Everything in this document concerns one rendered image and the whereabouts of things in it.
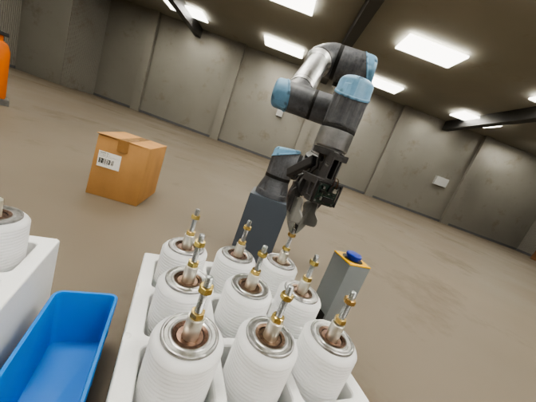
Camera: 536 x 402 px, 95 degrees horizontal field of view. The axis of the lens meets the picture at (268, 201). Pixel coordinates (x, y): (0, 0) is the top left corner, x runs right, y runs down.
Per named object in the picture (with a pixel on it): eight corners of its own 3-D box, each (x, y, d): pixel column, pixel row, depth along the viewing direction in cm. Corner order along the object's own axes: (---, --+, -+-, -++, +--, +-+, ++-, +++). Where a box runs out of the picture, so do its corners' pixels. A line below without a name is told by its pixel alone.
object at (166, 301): (142, 396, 40) (171, 304, 36) (128, 349, 46) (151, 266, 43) (195, 372, 47) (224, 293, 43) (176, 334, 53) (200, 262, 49)
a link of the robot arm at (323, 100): (318, 95, 68) (321, 84, 57) (357, 108, 67) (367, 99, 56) (308, 123, 70) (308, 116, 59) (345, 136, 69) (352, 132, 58)
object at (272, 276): (270, 340, 61) (297, 277, 58) (235, 324, 62) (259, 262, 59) (276, 316, 71) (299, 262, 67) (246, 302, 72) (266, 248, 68)
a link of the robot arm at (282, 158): (268, 170, 118) (277, 143, 115) (293, 180, 117) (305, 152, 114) (263, 171, 107) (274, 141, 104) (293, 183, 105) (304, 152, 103)
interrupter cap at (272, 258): (293, 275, 59) (294, 273, 59) (264, 262, 60) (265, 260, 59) (295, 262, 66) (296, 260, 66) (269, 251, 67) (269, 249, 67)
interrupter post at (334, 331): (340, 341, 42) (348, 325, 41) (333, 347, 40) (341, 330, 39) (328, 331, 43) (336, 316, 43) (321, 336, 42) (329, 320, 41)
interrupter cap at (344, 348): (359, 347, 42) (360, 344, 42) (340, 367, 37) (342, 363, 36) (323, 317, 47) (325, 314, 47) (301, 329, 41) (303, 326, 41)
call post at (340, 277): (292, 342, 73) (333, 250, 66) (311, 342, 76) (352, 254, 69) (302, 364, 67) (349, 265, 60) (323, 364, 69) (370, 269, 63)
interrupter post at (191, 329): (202, 336, 33) (209, 317, 32) (189, 348, 31) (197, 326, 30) (189, 326, 34) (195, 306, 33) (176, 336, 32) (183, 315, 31)
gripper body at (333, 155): (305, 202, 52) (328, 147, 49) (289, 191, 59) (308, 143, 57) (334, 210, 55) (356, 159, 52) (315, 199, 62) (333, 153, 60)
